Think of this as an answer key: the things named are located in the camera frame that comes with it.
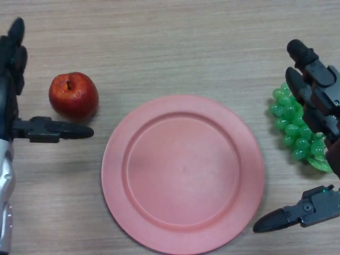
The red apple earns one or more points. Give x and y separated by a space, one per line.
74 98

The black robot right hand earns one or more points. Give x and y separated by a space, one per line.
318 106

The pink round plate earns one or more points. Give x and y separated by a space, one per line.
183 172

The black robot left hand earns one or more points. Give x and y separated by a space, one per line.
45 130

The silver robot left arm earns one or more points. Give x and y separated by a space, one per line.
5 186

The green grape bunch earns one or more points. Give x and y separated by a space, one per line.
289 130

